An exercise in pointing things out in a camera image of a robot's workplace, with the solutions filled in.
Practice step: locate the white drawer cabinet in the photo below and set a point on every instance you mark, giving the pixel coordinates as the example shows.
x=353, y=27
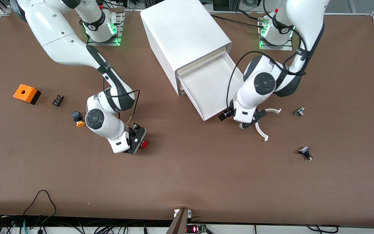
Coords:
x=180, y=32

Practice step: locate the small black terminal block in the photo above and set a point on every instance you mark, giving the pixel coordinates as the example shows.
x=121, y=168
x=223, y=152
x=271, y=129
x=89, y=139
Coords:
x=58, y=100

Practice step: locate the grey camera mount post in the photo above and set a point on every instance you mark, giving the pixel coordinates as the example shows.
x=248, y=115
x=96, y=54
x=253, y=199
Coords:
x=179, y=224

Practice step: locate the circuit board with red display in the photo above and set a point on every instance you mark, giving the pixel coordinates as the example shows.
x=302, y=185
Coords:
x=195, y=229

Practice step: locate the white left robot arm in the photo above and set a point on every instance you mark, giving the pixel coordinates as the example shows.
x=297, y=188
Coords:
x=261, y=84

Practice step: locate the black and silver switch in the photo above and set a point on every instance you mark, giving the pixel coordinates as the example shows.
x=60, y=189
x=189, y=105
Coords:
x=305, y=151

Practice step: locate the orange push button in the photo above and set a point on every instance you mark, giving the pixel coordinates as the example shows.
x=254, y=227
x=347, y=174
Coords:
x=80, y=123

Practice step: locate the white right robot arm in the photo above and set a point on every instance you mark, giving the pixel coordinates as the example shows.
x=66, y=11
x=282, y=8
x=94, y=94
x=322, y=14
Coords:
x=60, y=39

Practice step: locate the white lowest drawer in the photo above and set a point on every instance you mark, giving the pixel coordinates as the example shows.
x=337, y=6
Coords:
x=183, y=91

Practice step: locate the orange button box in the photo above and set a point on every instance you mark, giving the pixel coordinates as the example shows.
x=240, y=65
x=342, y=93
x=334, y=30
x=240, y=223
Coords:
x=24, y=92

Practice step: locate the white highest drawer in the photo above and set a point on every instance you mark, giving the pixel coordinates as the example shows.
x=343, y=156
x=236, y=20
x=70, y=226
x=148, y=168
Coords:
x=203, y=60

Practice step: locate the white curved plastic piece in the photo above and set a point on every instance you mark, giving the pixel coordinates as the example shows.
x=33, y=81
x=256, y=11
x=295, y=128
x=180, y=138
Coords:
x=262, y=134

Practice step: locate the white table edge duct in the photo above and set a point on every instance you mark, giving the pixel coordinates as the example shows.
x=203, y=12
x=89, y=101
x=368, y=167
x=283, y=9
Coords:
x=287, y=230

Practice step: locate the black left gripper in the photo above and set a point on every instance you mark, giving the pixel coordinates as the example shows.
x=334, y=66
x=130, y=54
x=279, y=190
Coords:
x=225, y=115

